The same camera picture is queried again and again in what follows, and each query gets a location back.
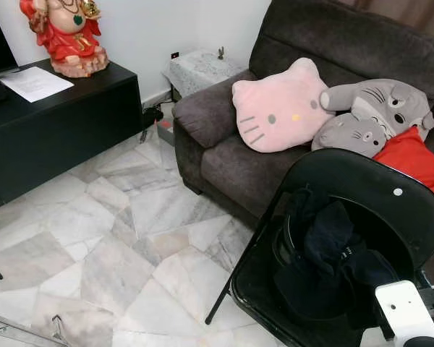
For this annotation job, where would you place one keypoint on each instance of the pink cat face pillow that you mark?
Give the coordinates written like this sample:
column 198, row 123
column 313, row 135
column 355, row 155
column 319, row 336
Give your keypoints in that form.
column 278, row 108

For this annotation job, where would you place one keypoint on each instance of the red cushion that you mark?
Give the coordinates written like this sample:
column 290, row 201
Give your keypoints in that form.
column 412, row 155

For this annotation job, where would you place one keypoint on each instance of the large grey Totoro plush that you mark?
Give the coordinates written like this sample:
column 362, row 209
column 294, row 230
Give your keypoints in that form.
column 390, row 105

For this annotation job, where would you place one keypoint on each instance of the plain black garment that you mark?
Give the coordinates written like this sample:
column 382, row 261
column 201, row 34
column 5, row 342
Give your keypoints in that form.
column 362, row 278

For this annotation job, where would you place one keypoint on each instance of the black TV console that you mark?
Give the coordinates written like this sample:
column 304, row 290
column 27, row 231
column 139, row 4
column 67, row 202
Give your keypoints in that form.
column 58, row 137

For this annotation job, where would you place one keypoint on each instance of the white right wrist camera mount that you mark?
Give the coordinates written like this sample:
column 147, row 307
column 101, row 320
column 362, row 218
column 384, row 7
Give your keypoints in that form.
column 405, row 311

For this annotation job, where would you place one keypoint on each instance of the white paper sheet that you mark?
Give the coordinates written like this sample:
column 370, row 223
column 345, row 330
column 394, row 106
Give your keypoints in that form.
column 35, row 83

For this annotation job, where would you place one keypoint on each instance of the small grey Totoro plush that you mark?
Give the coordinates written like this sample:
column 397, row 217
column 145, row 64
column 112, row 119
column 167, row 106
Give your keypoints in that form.
column 351, row 134

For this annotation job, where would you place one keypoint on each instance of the side table lace cloth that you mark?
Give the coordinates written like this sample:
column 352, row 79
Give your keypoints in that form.
column 202, row 69

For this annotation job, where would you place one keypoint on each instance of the dark brown fabric sofa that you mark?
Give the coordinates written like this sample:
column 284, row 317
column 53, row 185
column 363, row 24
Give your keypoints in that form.
column 224, row 159

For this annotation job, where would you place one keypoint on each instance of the red Buddha statue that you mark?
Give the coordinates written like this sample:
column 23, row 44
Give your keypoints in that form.
column 65, row 36

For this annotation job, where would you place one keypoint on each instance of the black power adapter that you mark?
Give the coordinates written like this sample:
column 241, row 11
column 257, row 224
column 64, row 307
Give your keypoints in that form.
column 153, row 116

